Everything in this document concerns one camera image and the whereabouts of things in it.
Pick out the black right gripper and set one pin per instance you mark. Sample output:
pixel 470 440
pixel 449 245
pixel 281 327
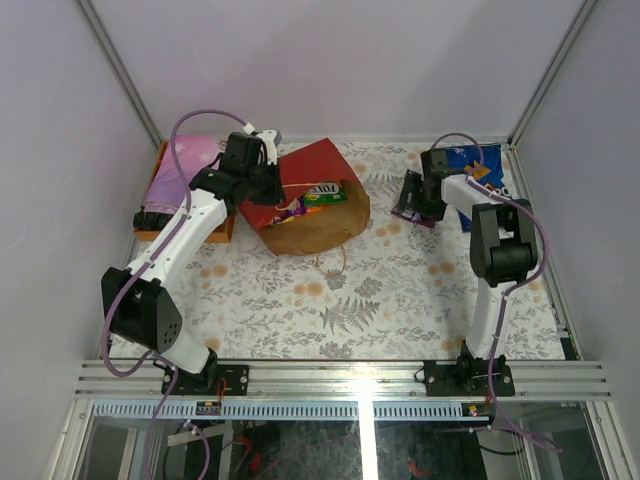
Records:
pixel 434 212

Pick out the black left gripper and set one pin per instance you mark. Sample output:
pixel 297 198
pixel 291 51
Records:
pixel 272 185

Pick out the green Fox's candy bag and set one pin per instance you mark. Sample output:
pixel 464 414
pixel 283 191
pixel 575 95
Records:
pixel 325 194

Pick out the purple pillow package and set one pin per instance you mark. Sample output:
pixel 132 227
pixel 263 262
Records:
pixel 166 192

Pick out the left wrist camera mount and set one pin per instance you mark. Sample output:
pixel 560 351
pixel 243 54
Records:
pixel 270 138

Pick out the purple snack packet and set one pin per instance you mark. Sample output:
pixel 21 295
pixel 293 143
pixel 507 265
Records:
pixel 411 203

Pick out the black object beside tray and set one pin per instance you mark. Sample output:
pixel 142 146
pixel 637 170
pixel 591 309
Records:
pixel 150 221

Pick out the aluminium front rail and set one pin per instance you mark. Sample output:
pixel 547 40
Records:
pixel 537 380

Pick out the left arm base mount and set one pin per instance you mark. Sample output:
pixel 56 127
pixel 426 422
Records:
pixel 215 379

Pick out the blue Doritos chip bag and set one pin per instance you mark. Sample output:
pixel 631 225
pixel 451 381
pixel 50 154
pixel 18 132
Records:
pixel 489 172

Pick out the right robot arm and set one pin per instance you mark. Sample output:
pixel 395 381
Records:
pixel 503 248

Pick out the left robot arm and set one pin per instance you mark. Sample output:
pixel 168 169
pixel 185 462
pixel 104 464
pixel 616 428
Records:
pixel 137 301

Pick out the red paper bag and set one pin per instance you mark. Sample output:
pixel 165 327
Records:
pixel 318 232

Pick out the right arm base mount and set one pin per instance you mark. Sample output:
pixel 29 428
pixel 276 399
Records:
pixel 467 376

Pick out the purple Fox's candy bag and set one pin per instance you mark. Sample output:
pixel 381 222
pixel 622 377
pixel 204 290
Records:
pixel 300 207

